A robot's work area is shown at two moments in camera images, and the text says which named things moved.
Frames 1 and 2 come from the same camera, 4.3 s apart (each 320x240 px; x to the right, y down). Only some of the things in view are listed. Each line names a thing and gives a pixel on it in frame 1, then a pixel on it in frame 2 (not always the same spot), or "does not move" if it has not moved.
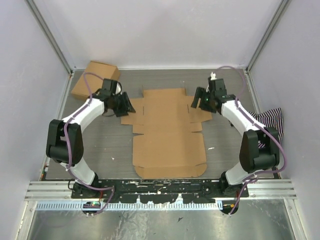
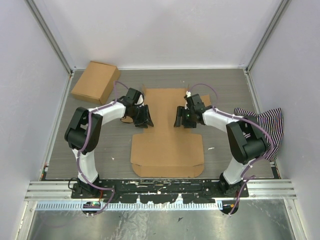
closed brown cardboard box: x=96 y=70 does not move
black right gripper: x=203 y=107 to x=181 y=111
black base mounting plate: x=157 y=190 does not move
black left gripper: x=127 y=105 to x=146 y=119
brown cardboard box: x=167 y=147 does not move
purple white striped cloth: x=273 y=119 does not move
